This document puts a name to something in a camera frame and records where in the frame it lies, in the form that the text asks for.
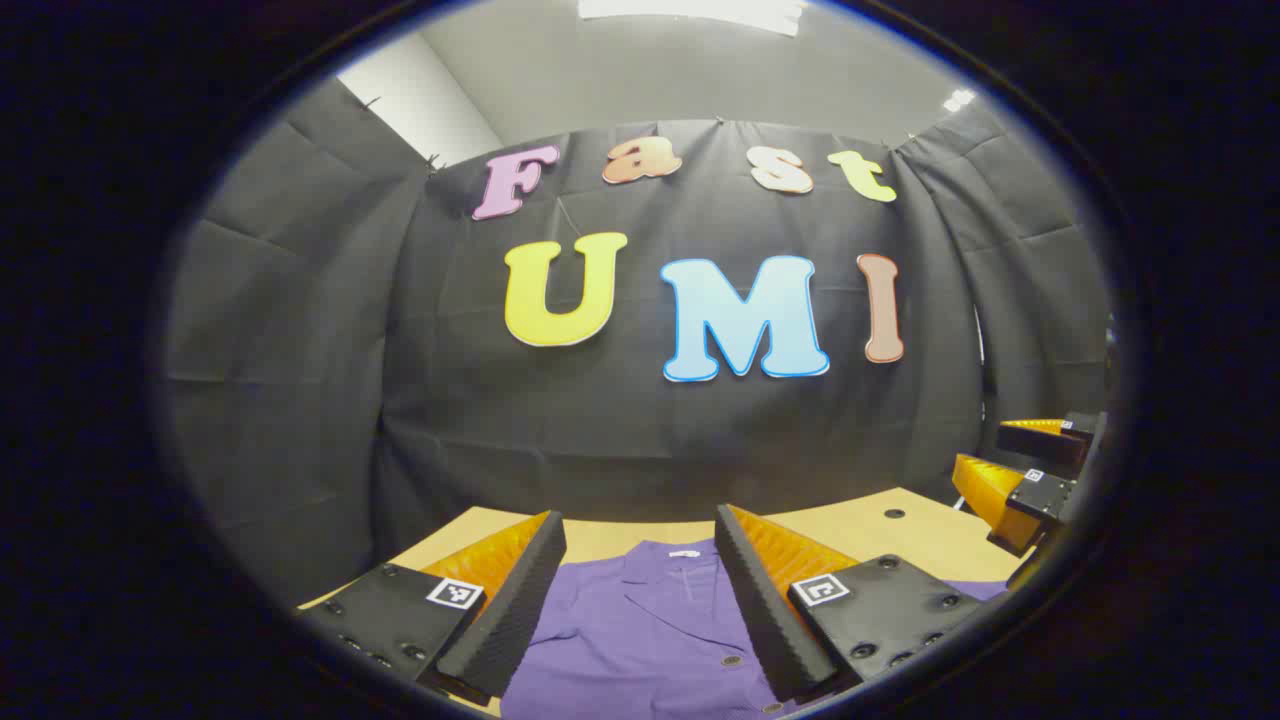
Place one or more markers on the long ceiling light panel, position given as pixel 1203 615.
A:
pixel 700 12

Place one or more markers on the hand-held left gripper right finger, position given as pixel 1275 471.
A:
pixel 760 610

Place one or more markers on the purple button shirt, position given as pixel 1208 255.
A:
pixel 650 640

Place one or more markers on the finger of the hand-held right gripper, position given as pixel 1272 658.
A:
pixel 1040 445
pixel 1040 495

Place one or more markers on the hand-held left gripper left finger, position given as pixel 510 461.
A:
pixel 515 610

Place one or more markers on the black backdrop cloth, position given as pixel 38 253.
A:
pixel 600 420

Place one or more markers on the small ceiling light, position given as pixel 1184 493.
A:
pixel 957 99

